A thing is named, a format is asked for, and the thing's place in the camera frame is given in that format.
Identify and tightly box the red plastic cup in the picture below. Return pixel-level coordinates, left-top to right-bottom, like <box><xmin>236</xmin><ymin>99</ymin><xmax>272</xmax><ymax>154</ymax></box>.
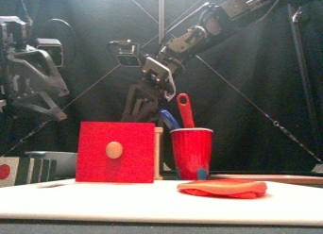
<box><xmin>169</xmin><ymin>127</ymin><xmax>215</xmax><ymax>181</ymax></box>

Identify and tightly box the wooden strip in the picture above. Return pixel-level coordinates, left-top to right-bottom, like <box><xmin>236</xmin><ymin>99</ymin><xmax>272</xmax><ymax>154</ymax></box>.
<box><xmin>209</xmin><ymin>174</ymin><xmax>323</xmax><ymax>186</ymax></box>

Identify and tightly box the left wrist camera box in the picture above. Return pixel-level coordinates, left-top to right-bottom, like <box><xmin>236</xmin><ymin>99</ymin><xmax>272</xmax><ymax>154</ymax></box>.
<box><xmin>34</xmin><ymin>38</ymin><xmax>65</xmax><ymax>68</ymax></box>

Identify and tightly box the blue handled utensil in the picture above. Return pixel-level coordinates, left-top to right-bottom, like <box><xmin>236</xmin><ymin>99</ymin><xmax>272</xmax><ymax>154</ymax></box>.
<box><xmin>157</xmin><ymin>109</ymin><xmax>181</xmax><ymax>131</ymax></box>

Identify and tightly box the wooden drawer cabinet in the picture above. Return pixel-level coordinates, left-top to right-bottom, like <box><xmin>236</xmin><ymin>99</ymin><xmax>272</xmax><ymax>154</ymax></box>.
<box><xmin>152</xmin><ymin>126</ymin><xmax>165</xmax><ymax>181</ymax></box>

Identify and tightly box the white cutting board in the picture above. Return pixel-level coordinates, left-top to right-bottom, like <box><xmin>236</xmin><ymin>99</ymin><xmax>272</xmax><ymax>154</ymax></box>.
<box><xmin>0</xmin><ymin>177</ymin><xmax>323</xmax><ymax>227</ymax></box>

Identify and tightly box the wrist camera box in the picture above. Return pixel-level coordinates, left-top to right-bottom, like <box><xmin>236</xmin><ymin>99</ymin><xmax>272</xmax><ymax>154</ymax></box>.
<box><xmin>107</xmin><ymin>39</ymin><xmax>143</xmax><ymax>68</ymax></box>
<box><xmin>34</xmin><ymin>38</ymin><xmax>65</xmax><ymax>68</ymax></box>

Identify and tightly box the red handled utensil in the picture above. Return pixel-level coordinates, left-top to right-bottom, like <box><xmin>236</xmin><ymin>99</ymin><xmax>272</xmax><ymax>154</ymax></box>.
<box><xmin>175</xmin><ymin>92</ymin><xmax>196</xmax><ymax>129</ymax></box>

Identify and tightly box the grey vertical frame bar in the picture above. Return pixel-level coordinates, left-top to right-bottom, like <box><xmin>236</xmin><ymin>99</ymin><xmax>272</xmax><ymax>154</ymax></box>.
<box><xmin>157</xmin><ymin>0</ymin><xmax>167</xmax><ymax>43</ymax></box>

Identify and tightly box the red drawer with wooden knob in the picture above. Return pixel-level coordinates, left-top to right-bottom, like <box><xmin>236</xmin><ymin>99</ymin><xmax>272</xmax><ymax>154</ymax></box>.
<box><xmin>74</xmin><ymin>121</ymin><xmax>156</xmax><ymax>184</ymax></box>

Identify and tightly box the orange flat dough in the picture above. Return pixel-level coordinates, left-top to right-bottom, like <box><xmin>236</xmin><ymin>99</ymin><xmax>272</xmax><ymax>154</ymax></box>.
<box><xmin>175</xmin><ymin>178</ymin><xmax>268</xmax><ymax>200</ymax></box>

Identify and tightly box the black metal frame post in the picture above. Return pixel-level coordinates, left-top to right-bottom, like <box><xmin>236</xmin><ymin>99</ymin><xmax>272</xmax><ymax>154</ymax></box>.
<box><xmin>287</xmin><ymin>4</ymin><xmax>323</xmax><ymax>144</ymax></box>

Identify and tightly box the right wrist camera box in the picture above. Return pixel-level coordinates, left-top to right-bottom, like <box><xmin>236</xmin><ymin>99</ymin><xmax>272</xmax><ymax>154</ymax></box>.
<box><xmin>107</xmin><ymin>39</ymin><xmax>143</xmax><ymax>68</ymax></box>

